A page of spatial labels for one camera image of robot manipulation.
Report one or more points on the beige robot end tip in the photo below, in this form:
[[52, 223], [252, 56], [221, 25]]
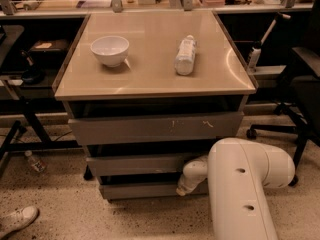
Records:
[[185, 183]]

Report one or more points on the grey bottom drawer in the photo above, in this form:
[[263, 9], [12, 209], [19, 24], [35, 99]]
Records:
[[138, 190]]

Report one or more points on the grey drawer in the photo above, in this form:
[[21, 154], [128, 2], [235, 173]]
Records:
[[138, 190], [157, 128], [140, 164]]

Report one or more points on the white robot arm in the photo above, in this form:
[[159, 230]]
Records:
[[238, 171]]

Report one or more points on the grey middle drawer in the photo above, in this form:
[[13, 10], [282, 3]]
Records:
[[140, 164]]

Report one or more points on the grey top drawer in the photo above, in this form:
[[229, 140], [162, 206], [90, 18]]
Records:
[[157, 128]]

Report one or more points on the grey drawer cabinet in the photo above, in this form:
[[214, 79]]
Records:
[[146, 83]]

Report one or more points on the white plastic bottle lying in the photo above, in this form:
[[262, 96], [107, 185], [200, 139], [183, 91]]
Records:
[[185, 58]]

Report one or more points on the black office chair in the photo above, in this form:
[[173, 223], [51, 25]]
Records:
[[299, 88]]

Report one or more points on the water bottle on floor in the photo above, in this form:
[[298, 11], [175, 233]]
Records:
[[35, 161]]

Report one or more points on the white bowl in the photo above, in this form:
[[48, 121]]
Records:
[[110, 51]]

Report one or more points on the white sneaker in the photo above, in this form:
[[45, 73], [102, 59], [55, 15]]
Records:
[[17, 220]]

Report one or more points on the black round device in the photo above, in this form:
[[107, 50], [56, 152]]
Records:
[[33, 74]]

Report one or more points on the black box with label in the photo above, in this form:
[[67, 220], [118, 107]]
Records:
[[49, 50]]

